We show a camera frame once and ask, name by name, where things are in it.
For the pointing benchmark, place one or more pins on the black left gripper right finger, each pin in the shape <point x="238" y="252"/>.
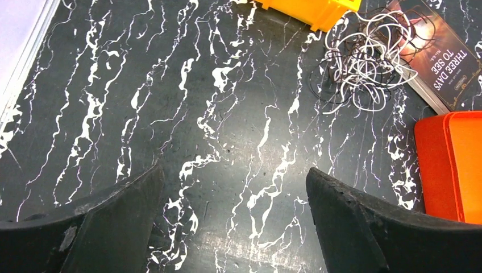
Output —
<point x="359" y="232"/>

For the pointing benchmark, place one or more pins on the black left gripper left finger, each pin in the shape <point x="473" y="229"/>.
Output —
<point x="107" y="231"/>

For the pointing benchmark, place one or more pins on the orange square tray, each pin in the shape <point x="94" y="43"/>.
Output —
<point x="449" y="155"/>

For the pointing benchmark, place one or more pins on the dark paperback book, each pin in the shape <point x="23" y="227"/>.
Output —
<point x="443" y="71"/>

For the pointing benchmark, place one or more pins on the yellow plastic parts bin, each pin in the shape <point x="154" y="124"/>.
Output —
<point x="318" y="14"/>

